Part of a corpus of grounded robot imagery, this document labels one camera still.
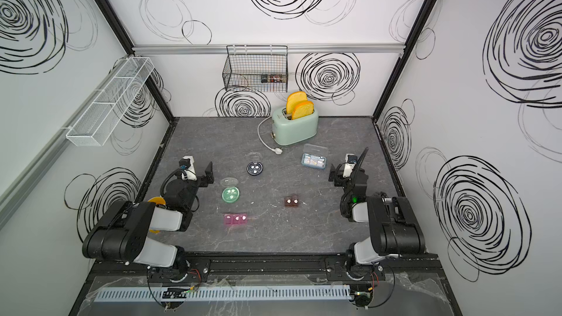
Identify back toast slice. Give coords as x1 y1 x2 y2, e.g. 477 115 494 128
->
285 91 307 115

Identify green round pillbox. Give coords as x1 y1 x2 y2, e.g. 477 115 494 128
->
220 177 240 203

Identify white toaster power cable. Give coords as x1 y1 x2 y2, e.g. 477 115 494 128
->
256 116 284 156

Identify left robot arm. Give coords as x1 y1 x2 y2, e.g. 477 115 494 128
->
82 156 215 277

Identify yellow mug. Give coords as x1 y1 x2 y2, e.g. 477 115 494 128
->
149 197 167 234

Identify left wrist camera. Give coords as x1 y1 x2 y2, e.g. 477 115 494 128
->
179 156 197 181

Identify dark blue round pillbox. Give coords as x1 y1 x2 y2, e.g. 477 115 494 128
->
246 152 263 176

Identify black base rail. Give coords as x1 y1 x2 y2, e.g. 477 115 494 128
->
86 253 446 285

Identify teal rectangular pillbox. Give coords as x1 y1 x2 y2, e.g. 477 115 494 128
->
301 143 329 170

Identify black wire wall basket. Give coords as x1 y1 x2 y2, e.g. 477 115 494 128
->
222 45 289 93

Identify mint green toaster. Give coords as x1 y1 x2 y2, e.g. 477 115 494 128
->
272 108 319 146

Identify dark red small pillbox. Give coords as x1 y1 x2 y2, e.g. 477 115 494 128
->
283 195 300 207

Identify spice jars in basket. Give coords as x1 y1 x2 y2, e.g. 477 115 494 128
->
261 74 287 83

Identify front toast slice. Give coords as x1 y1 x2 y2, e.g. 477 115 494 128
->
291 100 315 120

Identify toast slice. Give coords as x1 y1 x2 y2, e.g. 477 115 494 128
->
291 100 315 120
285 91 307 115

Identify white slotted cable duct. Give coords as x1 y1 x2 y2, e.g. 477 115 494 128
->
94 285 352 303

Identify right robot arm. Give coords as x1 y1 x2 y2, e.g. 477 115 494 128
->
329 149 426 272

